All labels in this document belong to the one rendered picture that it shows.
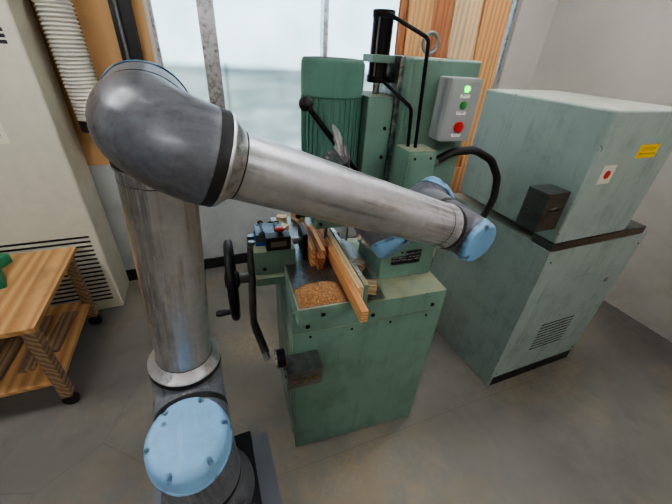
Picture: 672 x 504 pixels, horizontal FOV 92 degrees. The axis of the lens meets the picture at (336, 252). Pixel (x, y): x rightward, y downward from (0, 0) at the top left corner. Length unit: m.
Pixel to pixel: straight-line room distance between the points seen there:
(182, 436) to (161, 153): 0.53
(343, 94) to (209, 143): 0.62
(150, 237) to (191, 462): 0.40
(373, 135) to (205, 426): 0.83
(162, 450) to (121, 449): 1.16
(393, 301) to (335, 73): 0.73
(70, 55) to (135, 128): 1.79
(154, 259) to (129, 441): 1.39
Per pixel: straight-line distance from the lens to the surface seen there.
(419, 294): 1.21
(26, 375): 2.13
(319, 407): 1.49
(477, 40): 2.90
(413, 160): 0.96
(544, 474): 1.95
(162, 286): 0.62
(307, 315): 0.95
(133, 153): 0.40
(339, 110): 0.95
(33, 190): 2.28
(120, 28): 2.22
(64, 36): 2.19
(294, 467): 1.67
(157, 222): 0.55
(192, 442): 0.73
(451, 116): 1.01
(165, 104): 0.39
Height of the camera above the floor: 1.53
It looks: 32 degrees down
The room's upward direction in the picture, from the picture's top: 4 degrees clockwise
